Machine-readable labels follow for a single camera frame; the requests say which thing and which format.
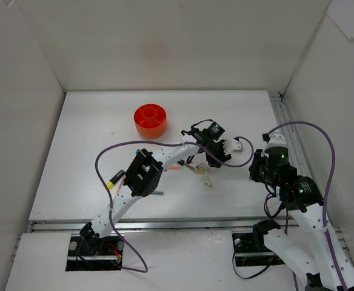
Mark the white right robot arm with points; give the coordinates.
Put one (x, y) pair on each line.
(327, 267)

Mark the aluminium front rail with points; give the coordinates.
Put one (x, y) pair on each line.
(247, 250)

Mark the aluminium rail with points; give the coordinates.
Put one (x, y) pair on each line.
(282, 115)
(247, 250)

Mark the dirty white eraser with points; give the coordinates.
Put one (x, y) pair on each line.
(206, 168)

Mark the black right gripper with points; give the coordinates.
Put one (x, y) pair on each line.
(255, 171)

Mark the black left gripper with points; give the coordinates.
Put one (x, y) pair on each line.
(214, 152)

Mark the aluminium right side rail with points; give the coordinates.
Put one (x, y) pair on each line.
(282, 115)

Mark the small tan staple box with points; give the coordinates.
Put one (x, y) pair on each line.
(199, 172)

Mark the white staple box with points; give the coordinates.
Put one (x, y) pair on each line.
(206, 183)

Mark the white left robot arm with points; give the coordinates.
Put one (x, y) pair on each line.
(144, 173)

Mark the orange round pen holder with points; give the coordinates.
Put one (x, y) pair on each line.
(150, 120)

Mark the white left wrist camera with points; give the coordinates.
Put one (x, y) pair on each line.
(232, 146)

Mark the yellow cap black highlighter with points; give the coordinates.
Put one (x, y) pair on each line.
(112, 181)

